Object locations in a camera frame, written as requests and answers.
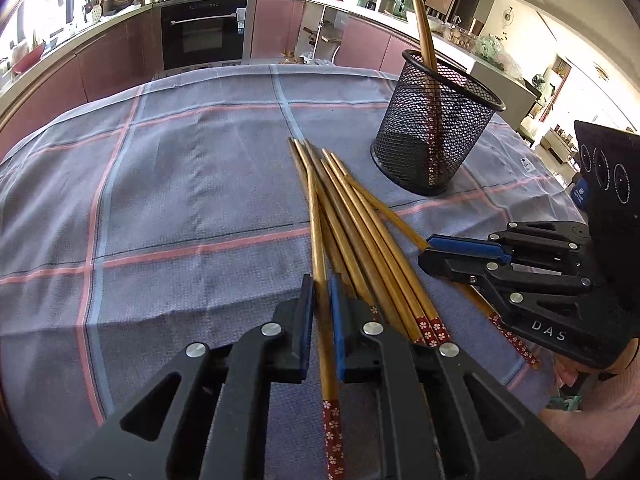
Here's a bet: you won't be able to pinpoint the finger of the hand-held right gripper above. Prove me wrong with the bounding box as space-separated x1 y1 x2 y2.
428 221 593 264
418 249 595 322

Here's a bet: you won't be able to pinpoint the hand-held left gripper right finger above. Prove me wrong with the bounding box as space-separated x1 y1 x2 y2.
329 275 586 480

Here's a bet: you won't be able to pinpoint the person's right forearm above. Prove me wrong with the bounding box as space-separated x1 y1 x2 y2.
539 337 640 480

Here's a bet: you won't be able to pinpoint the black mesh utensil holder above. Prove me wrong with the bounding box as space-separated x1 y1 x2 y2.
370 49 507 197

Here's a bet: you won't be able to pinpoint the grey plaid tablecloth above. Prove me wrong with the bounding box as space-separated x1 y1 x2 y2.
0 62 588 480

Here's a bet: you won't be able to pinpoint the blue labelled object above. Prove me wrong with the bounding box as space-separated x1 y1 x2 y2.
567 172 593 208

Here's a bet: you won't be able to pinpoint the bunch of wooden chopsticks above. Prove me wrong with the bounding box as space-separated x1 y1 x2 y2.
287 136 542 371

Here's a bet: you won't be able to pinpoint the red-tipped wooden chopstick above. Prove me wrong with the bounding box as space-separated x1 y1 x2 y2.
405 0 443 188
294 139 347 480

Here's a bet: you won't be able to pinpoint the black built-in oven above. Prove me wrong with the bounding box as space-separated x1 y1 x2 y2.
160 0 251 72

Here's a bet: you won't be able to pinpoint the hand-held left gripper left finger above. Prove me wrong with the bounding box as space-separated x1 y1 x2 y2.
59 274 316 480

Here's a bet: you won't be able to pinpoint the red bowl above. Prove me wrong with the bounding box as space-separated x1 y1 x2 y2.
10 42 47 73

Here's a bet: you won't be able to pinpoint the pink kitchen cabinets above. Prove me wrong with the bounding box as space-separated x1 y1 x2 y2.
0 0 421 148

